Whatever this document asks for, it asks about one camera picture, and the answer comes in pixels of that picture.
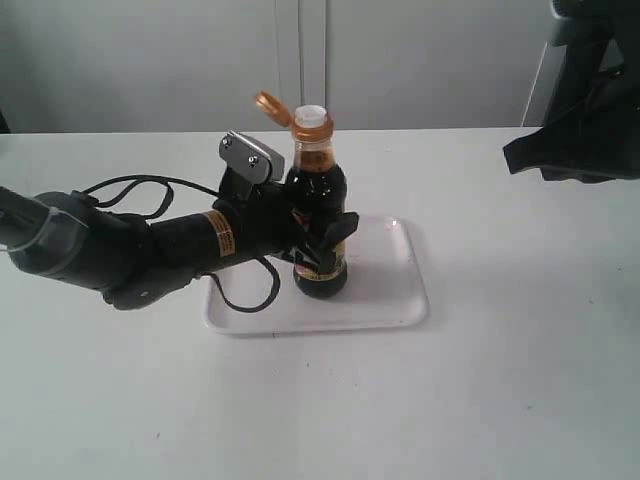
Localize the white cabinet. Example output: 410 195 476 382
1 1 552 133

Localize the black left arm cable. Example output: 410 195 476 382
82 173 281 314

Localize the dark soy sauce bottle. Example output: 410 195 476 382
255 91 348 299

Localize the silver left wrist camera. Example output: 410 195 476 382
219 130 285 185

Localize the white plastic tray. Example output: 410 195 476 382
205 215 430 336

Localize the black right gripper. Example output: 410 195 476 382
503 1 639 183

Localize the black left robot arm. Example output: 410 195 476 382
1 168 359 314

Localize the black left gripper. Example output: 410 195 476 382
212 168 359 273

